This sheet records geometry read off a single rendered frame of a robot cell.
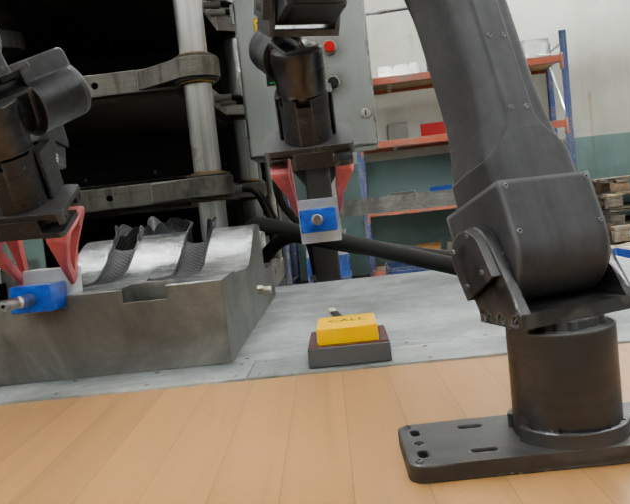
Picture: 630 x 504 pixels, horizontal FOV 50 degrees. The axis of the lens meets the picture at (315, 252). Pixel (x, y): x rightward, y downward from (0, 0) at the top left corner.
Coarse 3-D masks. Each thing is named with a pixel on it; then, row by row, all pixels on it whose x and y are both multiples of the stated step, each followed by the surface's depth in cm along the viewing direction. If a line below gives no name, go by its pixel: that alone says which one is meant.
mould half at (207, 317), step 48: (144, 240) 102; (240, 240) 98; (96, 288) 76; (192, 288) 71; (240, 288) 83; (0, 336) 72; (48, 336) 72; (96, 336) 72; (144, 336) 72; (192, 336) 72; (240, 336) 79; (0, 384) 73
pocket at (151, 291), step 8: (168, 280) 76; (128, 288) 75; (136, 288) 76; (144, 288) 76; (152, 288) 76; (160, 288) 76; (128, 296) 75; (136, 296) 76; (144, 296) 76; (152, 296) 76; (160, 296) 76
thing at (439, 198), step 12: (420, 192) 417; (432, 192) 416; (444, 192) 416; (348, 204) 419; (360, 204) 419; (372, 204) 419; (384, 204) 418; (396, 204) 418; (408, 204) 418; (420, 204) 417; (432, 204) 417; (444, 204) 417; (348, 216) 420
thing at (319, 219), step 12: (300, 204) 84; (312, 204) 84; (324, 204) 84; (336, 204) 84; (300, 216) 80; (312, 216) 74; (324, 216) 80; (336, 216) 81; (300, 228) 84; (312, 228) 80; (324, 228) 80; (336, 228) 80; (312, 240) 84; (324, 240) 84; (336, 240) 84
